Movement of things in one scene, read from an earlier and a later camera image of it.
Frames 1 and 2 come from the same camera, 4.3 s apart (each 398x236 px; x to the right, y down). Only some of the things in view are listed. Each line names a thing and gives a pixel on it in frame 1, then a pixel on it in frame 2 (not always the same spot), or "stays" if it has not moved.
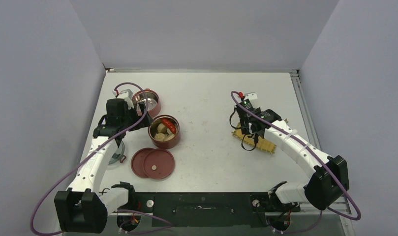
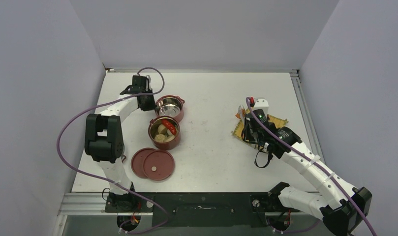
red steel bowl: [165, 132] stays
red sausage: [170, 126] stays
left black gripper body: [131, 116] -> [149, 103]
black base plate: [205, 209] stays
